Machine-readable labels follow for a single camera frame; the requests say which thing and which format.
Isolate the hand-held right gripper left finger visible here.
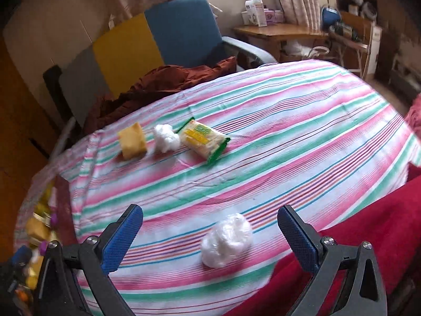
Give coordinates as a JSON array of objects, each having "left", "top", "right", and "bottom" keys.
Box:
[{"left": 36, "top": 204, "right": 144, "bottom": 316}]

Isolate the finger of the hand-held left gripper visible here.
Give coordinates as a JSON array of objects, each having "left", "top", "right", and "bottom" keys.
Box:
[{"left": 8, "top": 245, "right": 36, "bottom": 290}]

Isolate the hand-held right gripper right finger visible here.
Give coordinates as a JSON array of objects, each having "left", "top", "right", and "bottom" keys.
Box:
[{"left": 277, "top": 205, "right": 389, "bottom": 316}]

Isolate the yellow sponge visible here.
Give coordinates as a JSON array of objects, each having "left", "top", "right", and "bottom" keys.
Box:
[
  {"left": 118, "top": 122, "right": 147, "bottom": 160},
  {"left": 26, "top": 217, "right": 52, "bottom": 242}
]

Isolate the gold metal tin box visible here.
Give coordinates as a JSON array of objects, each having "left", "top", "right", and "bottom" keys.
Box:
[{"left": 24, "top": 176, "right": 77, "bottom": 290}]

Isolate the white plastic bag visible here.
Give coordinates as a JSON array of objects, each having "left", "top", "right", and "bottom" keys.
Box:
[{"left": 201, "top": 213, "right": 253, "bottom": 269}]

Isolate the red blanket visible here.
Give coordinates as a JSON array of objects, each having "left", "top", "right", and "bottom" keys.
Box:
[{"left": 224, "top": 161, "right": 421, "bottom": 316}]

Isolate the white crumpled tissue ball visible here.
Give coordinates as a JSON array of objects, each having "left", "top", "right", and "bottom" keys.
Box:
[{"left": 153, "top": 124, "right": 181, "bottom": 154}]

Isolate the striped bed sheet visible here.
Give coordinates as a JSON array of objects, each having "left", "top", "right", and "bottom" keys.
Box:
[{"left": 15, "top": 58, "right": 418, "bottom": 316}]

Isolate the green yellow snack packet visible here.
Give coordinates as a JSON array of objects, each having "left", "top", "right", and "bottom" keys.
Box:
[{"left": 175, "top": 117, "right": 231, "bottom": 165}]

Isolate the wooden wardrobe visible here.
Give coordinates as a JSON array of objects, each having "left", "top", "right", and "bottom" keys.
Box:
[{"left": 0, "top": 38, "right": 66, "bottom": 188}]

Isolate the red-brown cloth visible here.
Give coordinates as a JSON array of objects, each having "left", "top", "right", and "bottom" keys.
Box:
[{"left": 82, "top": 56, "right": 238, "bottom": 134}]

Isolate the pink cloth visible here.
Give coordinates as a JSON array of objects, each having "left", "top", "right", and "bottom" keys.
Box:
[{"left": 404, "top": 94, "right": 421, "bottom": 135}]

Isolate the wooden desk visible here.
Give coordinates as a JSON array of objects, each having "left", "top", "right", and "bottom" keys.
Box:
[{"left": 233, "top": 23, "right": 330, "bottom": 64}]

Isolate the wooden folding stand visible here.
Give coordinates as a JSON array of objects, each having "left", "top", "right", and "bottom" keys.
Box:
[{"left": 329, "top": 11, "right": 375, "bottom": 80}]

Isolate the grey yellow blue sofa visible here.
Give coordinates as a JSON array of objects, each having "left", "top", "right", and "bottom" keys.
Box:
[{"left": 43, "top": 0, "right": 277, "bottom": 159}]

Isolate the blue bag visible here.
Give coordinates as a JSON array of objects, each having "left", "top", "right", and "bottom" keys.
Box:
[{"left": 320, "top": 7, "right": 343, "bottom": 33}]

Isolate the white carton box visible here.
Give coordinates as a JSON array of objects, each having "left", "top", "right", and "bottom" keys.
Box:
[{"left": 242, "top": 0, "right": 268, "bottom": 27}]

